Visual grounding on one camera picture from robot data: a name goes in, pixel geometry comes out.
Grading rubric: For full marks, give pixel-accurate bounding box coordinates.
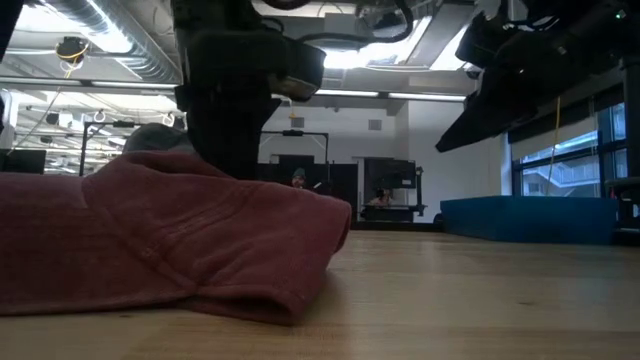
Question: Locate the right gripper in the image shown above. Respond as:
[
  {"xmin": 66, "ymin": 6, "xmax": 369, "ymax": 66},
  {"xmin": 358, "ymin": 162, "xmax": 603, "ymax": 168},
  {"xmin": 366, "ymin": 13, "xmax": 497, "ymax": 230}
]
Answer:
[{"xmin": 434, "ymin": 29, "xmax": 621, "ymax": 154}]

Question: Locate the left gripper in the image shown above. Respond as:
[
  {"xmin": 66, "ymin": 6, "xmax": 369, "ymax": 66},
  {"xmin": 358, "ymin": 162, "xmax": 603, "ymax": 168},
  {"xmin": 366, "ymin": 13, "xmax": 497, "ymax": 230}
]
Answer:
[{"xmin": 174, "ymin": 29, "xmax": 289, "ymax": 180}]

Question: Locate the grey cotton cap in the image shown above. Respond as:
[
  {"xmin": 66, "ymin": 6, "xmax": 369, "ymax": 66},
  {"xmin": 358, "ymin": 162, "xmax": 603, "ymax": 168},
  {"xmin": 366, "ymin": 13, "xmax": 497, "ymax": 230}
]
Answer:
[{"xmin": 122, "ymin": 123, "xmax": 197, "ymax": 156}]

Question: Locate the maroon cotton cap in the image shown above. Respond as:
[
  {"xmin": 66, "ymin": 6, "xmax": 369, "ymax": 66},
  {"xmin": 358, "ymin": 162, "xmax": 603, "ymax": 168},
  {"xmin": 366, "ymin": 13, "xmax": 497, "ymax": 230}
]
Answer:
[{"xmin": 0, "ymin": 151, "xmax": 353, "ymax": 327}]

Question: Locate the long ceiling light fixture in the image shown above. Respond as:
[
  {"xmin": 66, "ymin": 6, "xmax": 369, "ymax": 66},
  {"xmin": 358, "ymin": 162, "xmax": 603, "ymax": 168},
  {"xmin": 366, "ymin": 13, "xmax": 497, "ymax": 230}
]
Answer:
[
  {"xmin": 314, "ymin": 88, "xmax": 466, "ymax": 103},
  {"xmin": 92, "ymin": 79, "xmax": 176, "ymax": 92}
]

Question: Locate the blue plastic bin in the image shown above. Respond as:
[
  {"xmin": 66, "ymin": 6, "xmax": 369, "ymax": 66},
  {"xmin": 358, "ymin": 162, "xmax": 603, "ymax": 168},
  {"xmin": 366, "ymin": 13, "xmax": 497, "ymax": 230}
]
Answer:
[{"xmin": 439, "ymin": 195, "xmax": 619, "ymax": 246}]

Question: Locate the black robot workstation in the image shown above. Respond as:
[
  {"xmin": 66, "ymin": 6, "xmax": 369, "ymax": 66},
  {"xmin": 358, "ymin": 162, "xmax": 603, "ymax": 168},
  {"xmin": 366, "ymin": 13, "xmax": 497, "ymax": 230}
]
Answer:
[{"xmin": 360, "ymin": 158, "xmax": 427, "ymax": 223}]

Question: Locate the black partition panel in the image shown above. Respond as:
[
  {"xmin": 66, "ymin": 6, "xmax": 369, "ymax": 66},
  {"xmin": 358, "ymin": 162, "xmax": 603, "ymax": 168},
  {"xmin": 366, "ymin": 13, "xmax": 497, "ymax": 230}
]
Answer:
[{"xmin": 257, "ymin": 162, "xmax": 359, "ymax": 221}]

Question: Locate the dark computer monitor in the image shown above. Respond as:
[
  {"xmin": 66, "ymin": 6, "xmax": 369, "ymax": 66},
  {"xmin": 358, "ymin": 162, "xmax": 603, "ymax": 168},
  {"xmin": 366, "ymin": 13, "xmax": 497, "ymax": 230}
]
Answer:
[{"xmin": 0, "ymin": 148, "xmax": 47, "ymax": 175}]

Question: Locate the black station frame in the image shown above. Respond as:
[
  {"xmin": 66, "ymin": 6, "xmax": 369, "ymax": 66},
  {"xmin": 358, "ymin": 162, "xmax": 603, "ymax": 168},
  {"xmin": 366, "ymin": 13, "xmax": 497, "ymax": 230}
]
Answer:
[
  {"xmin": 259, "ymin": 129, "xmax": 330, "ymax": 181},
  {"xmin": 78, "ymin": 121, "xmax": 136, "ymax": 176}
]

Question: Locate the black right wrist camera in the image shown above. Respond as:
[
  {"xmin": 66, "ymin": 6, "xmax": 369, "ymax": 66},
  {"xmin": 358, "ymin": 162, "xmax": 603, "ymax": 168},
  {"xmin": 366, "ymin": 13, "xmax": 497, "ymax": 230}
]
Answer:
[{"xmin": 455, "ymin": 12, "xmax": 506, "ymax": 70}]

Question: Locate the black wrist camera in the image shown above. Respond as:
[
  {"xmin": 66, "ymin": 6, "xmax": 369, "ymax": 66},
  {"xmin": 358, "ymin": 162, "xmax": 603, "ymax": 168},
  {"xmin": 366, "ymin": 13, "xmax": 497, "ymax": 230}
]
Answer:
[
  {"xmin": 455, "ymin": 12, "xmax": 506, "ymax": 70},
  {"xmin": 269, "ymin": 38, "xmax": 328, "ymax": 103}
]

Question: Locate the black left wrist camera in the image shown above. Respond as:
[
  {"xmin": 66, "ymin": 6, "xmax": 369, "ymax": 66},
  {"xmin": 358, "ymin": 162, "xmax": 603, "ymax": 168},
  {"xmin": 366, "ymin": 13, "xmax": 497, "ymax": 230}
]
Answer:
[{"xmin": 269, "ymin": 38, "xmax": 328, "ymax": 103}]

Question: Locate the silver ceiling air duct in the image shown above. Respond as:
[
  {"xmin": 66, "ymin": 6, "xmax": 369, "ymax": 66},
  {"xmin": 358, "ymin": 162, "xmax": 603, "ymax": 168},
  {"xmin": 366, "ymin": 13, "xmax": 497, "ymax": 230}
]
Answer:
[{"xmin": 29, "ymin": 0, "xmax": 184, "ymax": 86}]

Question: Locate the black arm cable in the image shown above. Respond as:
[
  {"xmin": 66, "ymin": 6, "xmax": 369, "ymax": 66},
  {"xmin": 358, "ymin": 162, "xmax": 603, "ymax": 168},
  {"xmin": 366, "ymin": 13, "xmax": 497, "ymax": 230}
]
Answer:
[{"xmin": 294, "ymin": 0, "xmax": 416, "ymax": 47}]

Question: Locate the yellow ceiling cable reel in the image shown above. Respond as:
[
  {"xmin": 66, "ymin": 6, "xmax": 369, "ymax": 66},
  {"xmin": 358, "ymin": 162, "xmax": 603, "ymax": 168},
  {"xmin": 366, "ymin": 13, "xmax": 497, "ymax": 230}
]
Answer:
[{"xmin": 54, "ymin": 35, "xmax": 91, "ymax": 64}]

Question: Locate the black frame strut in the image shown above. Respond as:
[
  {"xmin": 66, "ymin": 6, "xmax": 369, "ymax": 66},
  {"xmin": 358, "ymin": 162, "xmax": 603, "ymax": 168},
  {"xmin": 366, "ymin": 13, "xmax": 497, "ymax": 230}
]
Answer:
[{"xmin": 0, "ymin": 0, "xmax": 25, "ymax": 64}]

